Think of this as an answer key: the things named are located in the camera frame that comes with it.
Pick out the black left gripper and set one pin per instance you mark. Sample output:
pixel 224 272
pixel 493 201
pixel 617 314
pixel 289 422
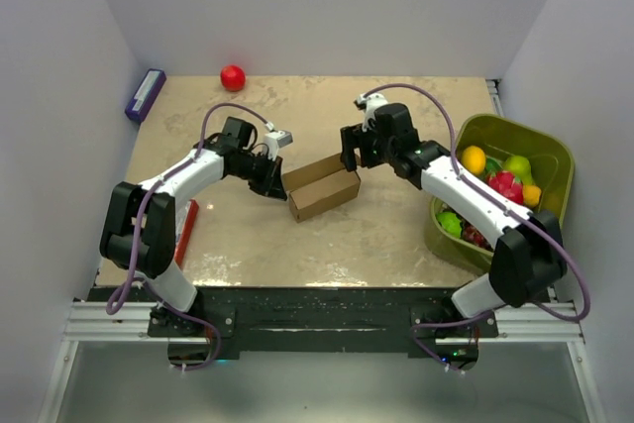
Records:
pixel 271 183

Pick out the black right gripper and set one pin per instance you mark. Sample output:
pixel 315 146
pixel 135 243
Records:
pixel 354 138

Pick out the brown cardboard box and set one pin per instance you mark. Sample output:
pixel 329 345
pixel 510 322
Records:
pixel 319 186

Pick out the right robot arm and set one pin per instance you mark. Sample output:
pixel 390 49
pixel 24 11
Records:
pixel 526 259

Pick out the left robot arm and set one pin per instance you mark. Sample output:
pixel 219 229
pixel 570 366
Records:
pixel 139 233

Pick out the purple rectangular box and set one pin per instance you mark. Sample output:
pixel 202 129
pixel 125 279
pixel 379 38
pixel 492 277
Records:
pixel 148 90

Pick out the red rectangular packet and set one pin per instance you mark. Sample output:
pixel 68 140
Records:
pixel 184 220

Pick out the red apple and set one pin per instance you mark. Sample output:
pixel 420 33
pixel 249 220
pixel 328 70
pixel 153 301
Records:
pixel 233 78

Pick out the orange toy fruit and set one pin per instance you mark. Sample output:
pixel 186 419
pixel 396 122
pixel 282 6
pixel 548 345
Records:
pixel 473 159

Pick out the bright green toy vegetable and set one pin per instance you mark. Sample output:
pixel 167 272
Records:
pixel 451 223

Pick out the dark red toy grapes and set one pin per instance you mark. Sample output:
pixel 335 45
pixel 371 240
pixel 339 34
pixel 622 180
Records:
pixel 472 235

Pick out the pink dragon fruit toy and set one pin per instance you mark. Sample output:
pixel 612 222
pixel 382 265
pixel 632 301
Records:
pixel 507 185

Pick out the green toy pear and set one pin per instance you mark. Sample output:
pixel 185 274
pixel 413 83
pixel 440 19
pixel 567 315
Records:
pixel 521 167

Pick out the olive green plastic basket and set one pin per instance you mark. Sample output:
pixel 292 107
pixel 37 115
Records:
pixel 552 170

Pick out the yellow toy lemon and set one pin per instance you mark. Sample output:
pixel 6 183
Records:
pixel 531 195

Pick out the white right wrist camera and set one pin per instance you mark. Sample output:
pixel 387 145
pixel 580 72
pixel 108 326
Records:
pixel 368 103

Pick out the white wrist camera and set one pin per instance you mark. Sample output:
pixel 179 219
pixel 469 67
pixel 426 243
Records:
pixel 275 140
pixel 368 103

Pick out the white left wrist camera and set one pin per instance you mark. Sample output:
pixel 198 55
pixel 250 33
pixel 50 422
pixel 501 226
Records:
pixel 275 140

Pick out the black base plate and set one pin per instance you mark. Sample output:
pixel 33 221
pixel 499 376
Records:
pixel 321 320

